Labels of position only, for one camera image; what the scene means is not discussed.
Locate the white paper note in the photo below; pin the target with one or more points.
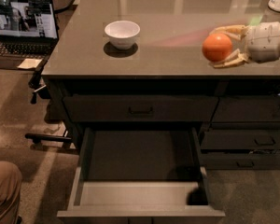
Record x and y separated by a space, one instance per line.
29 64

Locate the black chair base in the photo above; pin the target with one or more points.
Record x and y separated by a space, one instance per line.
40 90

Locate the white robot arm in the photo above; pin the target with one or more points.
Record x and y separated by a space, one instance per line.
262 43

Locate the orange fruit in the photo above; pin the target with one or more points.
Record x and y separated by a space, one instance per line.
217 47

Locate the white ceramic bowl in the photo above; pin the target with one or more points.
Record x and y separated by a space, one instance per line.
122 34

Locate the open black laptop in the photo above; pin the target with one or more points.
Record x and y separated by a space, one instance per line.
27 28

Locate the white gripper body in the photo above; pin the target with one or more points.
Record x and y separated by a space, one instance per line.
264 42

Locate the dark top left drawer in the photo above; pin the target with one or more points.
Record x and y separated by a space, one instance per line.
87 108

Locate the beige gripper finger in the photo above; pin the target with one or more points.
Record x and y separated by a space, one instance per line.
234 59
236 32

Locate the grey counter cabinet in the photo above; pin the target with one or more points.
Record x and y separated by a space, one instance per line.
167 59

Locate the dark top right drawer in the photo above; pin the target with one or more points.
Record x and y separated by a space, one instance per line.
248 109

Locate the open grey middle drawer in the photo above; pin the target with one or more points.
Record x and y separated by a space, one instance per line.
140 177

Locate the dark bottom right drawer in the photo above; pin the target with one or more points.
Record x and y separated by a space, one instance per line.
220 161

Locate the dark middle right drawer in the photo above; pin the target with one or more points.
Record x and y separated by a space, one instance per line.
241 140

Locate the dark drawer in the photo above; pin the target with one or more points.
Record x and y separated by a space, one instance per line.
87 108
220 161
241 140
248 109

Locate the person leg tan trousers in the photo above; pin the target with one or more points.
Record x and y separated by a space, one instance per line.
10 193

